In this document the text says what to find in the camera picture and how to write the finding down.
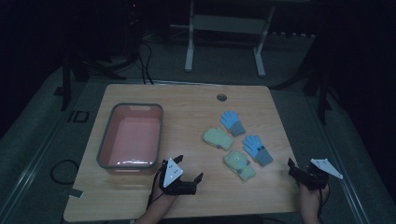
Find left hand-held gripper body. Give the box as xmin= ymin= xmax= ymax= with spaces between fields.
xmin=158 ymin=157 xmax=199 ymax=197

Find grey tape piece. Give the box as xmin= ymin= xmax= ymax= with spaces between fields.
xmin=66 ymin=188 xmax=85 ymax=200

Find pink basin with grey rim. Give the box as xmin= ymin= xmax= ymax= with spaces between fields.
xmin=96 ymin=102 xmax=164 ymax=175

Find blue glove with dark spots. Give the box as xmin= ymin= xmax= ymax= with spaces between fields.
xmin=241 ymin=134 xmax=275 ymax=167

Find person's left hand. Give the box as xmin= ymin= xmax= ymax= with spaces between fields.
xmin=150 ymin=181 xmax=179 ymax=205

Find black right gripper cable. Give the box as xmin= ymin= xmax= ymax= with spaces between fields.
xmin=317 ymin=188 xmax=331 ymax=222

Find black tripod stand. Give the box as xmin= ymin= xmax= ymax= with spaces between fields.
xmin=60 ymin=3 xmax=148 ymax=112

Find white metal stand frame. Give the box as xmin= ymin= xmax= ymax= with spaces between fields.
xmin=170 ymin=0 xmax=278 ymax=78

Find black hanging cables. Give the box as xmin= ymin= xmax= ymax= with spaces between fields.
xmin=136 ymin=38 xmax=155 ymax=86

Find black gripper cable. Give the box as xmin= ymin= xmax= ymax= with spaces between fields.
xmin=317 ymin=188 xmax=331 ymax=222
xmin=147 ymin=166 xmax=166 ymax=209

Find black metal stand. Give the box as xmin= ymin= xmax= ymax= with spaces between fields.
xmin=274 ymin=31 xmax=334 ymax=126

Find plain pale green knit mitten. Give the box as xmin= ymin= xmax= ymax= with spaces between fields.
xmin=202 ymin=127 xmax=235 ymax=152

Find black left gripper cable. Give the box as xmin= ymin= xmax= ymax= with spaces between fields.
xmin=147 ymin=166 xmax=166 ymax=209

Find person's right hand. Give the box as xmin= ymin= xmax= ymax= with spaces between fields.
xmin=299 ymin=184 xmax=331 ymax=207

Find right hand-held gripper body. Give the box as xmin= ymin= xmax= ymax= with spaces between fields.
xmin=289 ymin=158 xmax=345 ymax=191

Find blue knit glove grey cuff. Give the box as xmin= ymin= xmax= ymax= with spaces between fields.
xmin=219 ymin=110 xmax=247 ymax=137

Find pale green mitten with patches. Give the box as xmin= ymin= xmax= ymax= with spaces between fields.
xmin=222 ymin=149 xmax=258 ymax=182

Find black cable loop on floor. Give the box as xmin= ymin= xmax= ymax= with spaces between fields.
xmin=50 ymin=159 xmax=80 ymax=186

